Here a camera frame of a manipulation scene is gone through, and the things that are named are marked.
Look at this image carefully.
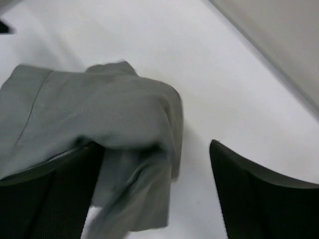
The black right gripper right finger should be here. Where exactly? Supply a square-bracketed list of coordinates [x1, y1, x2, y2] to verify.
[209, 140, 319, 239]

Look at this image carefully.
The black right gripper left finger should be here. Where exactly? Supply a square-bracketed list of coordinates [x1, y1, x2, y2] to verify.
[0, 143, 104, 239]

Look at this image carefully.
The grey skirt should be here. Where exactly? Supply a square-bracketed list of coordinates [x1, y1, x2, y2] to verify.
[0, 61, 184, 239]

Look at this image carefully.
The aluminium table edge rail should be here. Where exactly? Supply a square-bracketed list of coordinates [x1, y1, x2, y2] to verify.
[211, 0, 319, 111]

